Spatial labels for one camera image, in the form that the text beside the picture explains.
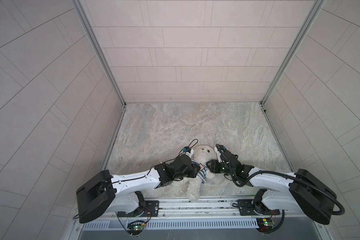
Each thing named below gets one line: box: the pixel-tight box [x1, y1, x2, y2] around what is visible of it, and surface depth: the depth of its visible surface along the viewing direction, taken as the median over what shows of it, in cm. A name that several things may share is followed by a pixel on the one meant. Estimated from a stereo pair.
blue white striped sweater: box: [191, 158, 209, 184], surface depth 78 cm
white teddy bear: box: [186, 145, 218, 202], surface depth 77 cm
